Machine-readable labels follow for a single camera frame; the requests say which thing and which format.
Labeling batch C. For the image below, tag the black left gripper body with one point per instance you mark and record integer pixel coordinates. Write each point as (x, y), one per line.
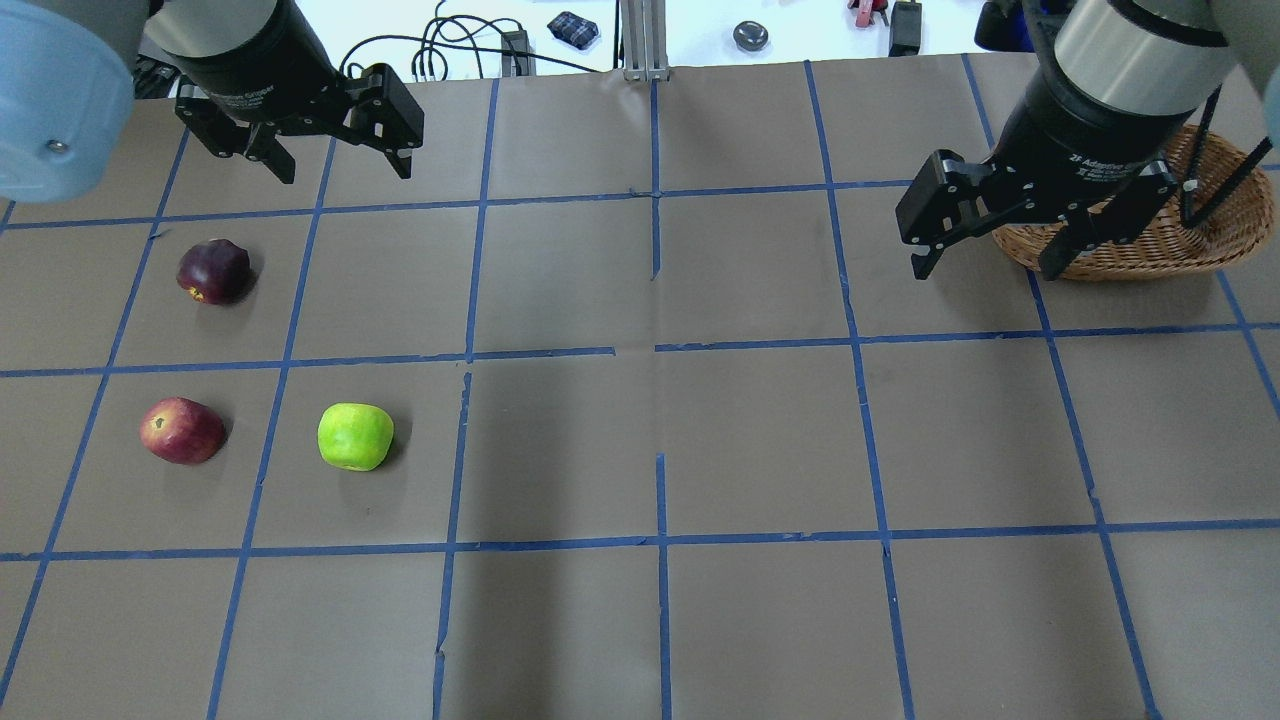
(243, 75)

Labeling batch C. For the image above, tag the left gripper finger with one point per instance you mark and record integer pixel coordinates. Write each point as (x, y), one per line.
(224, 137)
(386, 117)

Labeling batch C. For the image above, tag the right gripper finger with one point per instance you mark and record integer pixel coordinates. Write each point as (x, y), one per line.
(1120, 222)
(950, 200)

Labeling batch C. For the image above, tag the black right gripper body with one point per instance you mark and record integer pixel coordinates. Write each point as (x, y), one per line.
(1062, 128)

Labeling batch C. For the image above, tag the dark purple apple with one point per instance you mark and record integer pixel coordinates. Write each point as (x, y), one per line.
(215, 272)

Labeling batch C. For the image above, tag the red apple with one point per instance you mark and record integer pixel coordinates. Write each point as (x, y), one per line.
(182, 431)

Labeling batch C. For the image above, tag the green apple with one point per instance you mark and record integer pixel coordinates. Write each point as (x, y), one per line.
(355, 437)

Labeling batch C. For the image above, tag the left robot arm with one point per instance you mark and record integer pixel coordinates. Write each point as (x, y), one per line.
(67, 84)

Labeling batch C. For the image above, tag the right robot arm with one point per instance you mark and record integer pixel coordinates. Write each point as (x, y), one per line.
(1158, 58)

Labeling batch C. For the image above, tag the wicker basket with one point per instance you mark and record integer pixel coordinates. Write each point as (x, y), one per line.
(1235, 231)

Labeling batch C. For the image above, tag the black box on desk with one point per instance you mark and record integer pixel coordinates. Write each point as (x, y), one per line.
(906, 28)

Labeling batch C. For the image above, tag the red tool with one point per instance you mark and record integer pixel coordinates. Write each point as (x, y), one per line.
(868, 12)

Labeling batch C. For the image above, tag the blue checkered pouch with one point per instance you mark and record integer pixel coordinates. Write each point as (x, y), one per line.
(574, 30)

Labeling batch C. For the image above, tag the aluminium frame post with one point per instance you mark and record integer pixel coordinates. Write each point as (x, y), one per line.
(643, 37)

